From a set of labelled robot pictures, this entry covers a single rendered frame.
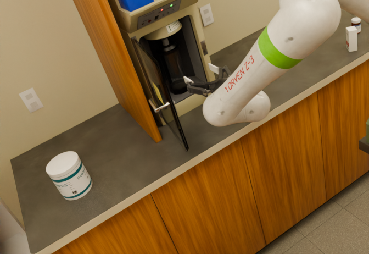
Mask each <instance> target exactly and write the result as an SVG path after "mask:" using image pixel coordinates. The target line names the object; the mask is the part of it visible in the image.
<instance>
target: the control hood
mask: <svg viewBox="0 0 369 254"><path fill-rule="evenodd" d="M173 1H175V0H154V2H152V3H149V4H147V5H145V6H143V7H141V8H138V9H136V10H134V11H132V12H129V11H128V10H126V9H123V8H119V11H120V14H121V17H122V19H123V21H124V24H125V27H126V30H127V32H128V33H129V34H131V33H133V32H135V31H137V30H139V29H137V24H138V17H140V16H143V15H145V14H147V13H149V12H151V11H153V10H156V9H158V8H160V7H162V6H164V5H166V4H169V3H171V2H173ZM197 2H198V0H181V4H180V8H179V10H178V11H180V10H182V9H184V8H187V7H189V6H190V5H193V4H195V3H197ZM178 11H177V12H178ZM174 13H175V12H174ZM172 14H173V13H172ZM170 15H171V14H170ZM165 17H167V16H165ZM165 17H163V18H165ZM163 18H161V19H163ZM161 19H160V20H161ZM157 21H158V20H157ZM155 22H156V21H155ZM153 23H154V22H153ZM151 24H152V23H151ZM148 25H150V24H148ZM148 25H146V26H148ZM146 26H144V27H146ZM142 28H143V27H142ZM140 29H141V28H140Z"/></svg>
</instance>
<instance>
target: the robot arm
mask: <svg viewBox="0 0 369 254"><path fill-rule="evenodd" d="M279 7H280V9H279V11H278V12H277V13H276V15H275V16H274V17H273V18H272V20H271V21H270V22H269V24H268V25H267V27H266V28H265V29H264V31H263V32H262V33H261V35H260V36H259V38H258V39H257V41H256V42H255V43H254V45H253V46H252V48H251V50H250V51H249V53H248V54H247V56H246V57H245V58H244V60H243V61H242V62H241V64H240V65H239V67H238V68H237V69H236V70H235V71H234V73H233V74H231V72H230V70H229V69H228V67H227V66H226V65H225V66H224V67H223V68H222V67H218V66H214V65H212V64H210V63H208V65H209V69H210V70H211V71H213V72H215V73H217V74H219V78H218V79H216V80H214V81H212V82H206V83H194V82H193V81H192V80H191V79H189V78H187V77H186V76H184V77H183V78H184V81H185V83H186V84H187V90H188V92H189V93H194V94H198V95H203V96H204V97H207V98H206V100H205V101H204V103H203V115H204V118H205V119H206V121H207V122H208V123H210V124H211V125H213V126H218V127H222V126H227V125H231V124H235V123H245V122H259V121H261V120H263V119H264V118H265V117H266V116H267V115H268V113H269V111H270V107H271V103H270V99H269V97H268V95H267V94H266V93H264V91H262V90H263V89H264V88H265V87H266V86H268V85H269V84H270V83H272V82H273V81H275V80H276V79H277V78H279V77H280V76H282V75H283V74H284V73H286V72H287V71H289V70H290V69H291V68H293V67H294V66H295V65H297V64H298V63H299V62H301V61H302V60H303V59H304V58H306V57H307V56H308V55H309V54H311V53H312V52H313V51H314V50H315V49H317V48H318V47H319V46H320V45H322V44H323V43H324V42H325V41H326V40H327V39H329V38H330V37H331V36H332V35H333V34H334V32H335V31H336V29H337V28H338V26H339V23H340V19H341V9H342V10H344V11H346V12H348V13H350V14H352V15H354V16H356V17H358V18H360V19H361V20H363V21H365V22H366V23H368V24H369V0H279ZM223 72H225V73H226V75H227V76H228V78H223V75H224V74H223ZM209 93H212V94H211V95H209V96H208V94H209Z"/></svg>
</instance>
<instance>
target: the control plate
mask: <svg viewBox="0 0 369 254"><path fill-rule="evenodd" d="M180 4H181V0H175V1H173V2H171V3H169V4H166V5H164V6H162V7H160V8H158V9H156V10H153V11H151V12H149V13H147V14H145V15H143V16H140V17H138V24H137V29H140V28H142V27H144V26H146V25H148V24H151V23H153V22H155V21H157V20H159V19H161V18H163V17H165V16H168V15H170V14H172V13H174V12H176V11H178V10H179V8H180ZM170 5H172V6H170ZM161 9H163V10H162V11H161ZM173 9H174V10H173ZM168 11H169V13H167V12H168ZM162 14H164V15H162ZM157 15H159V17H158V19H156V20H155V16H157ZM149 20H151V22H148V21H149ZM143 23H144V24H143ZM142 24H143V25H142Z"/></svg>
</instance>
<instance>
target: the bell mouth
mask: <svg viewBox="0 0 369 254"><path fill-rule="evenodd" d="M181 27H182V24H181V23H180V22H179V20H176V21H174V22H172V23H170V24H168V25H165V26H163V27H161V28H159V29H157V30H155V31H153V32H151V33H149V34H147V35H144V38H145V39H146V40H159V39H162V38H166V37H169V36H171V35H173V34H175V33H177V32H178V31H179V30H180V29H181Z"/></svg>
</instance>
